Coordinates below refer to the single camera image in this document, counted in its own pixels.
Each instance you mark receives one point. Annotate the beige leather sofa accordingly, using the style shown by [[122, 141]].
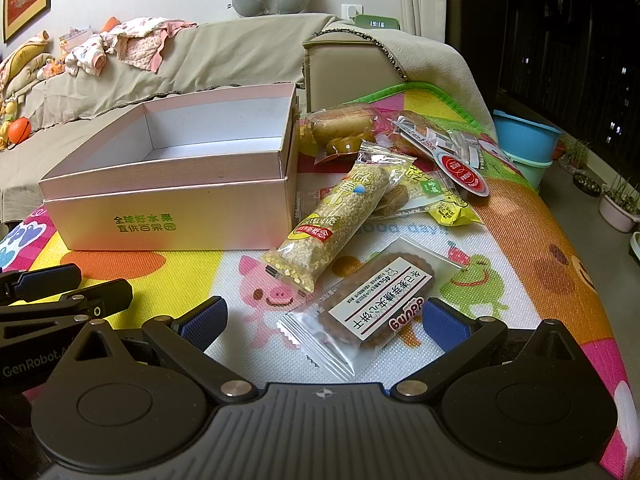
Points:
[[345, 77]]

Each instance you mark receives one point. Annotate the white wall socket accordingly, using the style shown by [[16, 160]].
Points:
[[352, 11]]

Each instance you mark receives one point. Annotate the long bun clear packet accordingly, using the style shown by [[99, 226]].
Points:
[[340, 122]]

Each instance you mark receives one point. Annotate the small dark plant pot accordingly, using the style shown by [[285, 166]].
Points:
[[586, 184]]

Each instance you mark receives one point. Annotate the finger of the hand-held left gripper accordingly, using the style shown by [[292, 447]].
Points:
[[100, 295], [50, 277]]

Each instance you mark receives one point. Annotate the brown pastry clear packet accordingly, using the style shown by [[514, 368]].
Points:
[[395, 199]]

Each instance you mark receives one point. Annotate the grain bar packet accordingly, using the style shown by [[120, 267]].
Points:
[[325, 220]]

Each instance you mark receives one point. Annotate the colourful cartoon play mat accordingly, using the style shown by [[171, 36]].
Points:
[[525, 240]]

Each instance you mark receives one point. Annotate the green digital clock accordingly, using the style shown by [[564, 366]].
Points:
[[376, 23]]

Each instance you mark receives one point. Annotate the yellow green snack packet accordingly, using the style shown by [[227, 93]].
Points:
[[445, 206]]

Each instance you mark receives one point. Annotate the beige covered sofa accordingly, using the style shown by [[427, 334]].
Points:
[[225, 60]]

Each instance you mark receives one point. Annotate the orange ball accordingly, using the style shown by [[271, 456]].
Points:
[[19, 131]]

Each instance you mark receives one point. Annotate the pink floral clothes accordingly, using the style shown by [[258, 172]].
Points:
[[135, 45]]

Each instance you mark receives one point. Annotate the red picture gold frame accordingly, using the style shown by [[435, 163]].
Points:
[[25, 0]]

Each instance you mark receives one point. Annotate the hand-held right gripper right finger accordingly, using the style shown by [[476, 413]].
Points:
[[445, 325]]

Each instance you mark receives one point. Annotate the small round yellow snack packet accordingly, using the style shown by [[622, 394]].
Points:
[[342, 146]]

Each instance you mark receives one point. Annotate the clear packet red round label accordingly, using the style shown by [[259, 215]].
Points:
[[462, 175]]

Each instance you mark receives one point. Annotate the white plant pot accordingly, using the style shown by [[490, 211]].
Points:
[[619, 212]]

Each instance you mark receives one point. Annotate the clear cookie packet white label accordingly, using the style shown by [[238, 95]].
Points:
[[370, 295]]

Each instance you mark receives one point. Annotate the green plastic basin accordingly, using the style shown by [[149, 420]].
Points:
[[530, 172]]

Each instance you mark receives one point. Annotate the blue plastic basin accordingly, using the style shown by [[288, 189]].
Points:
[[525, 132]]

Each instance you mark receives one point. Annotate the small yellow plush toy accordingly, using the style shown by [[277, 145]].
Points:
[[7, 112]]

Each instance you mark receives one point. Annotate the pink gift box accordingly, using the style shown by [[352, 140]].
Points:
[[175, 195]]

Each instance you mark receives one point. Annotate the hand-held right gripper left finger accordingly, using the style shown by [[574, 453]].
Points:
[[205, 322]]

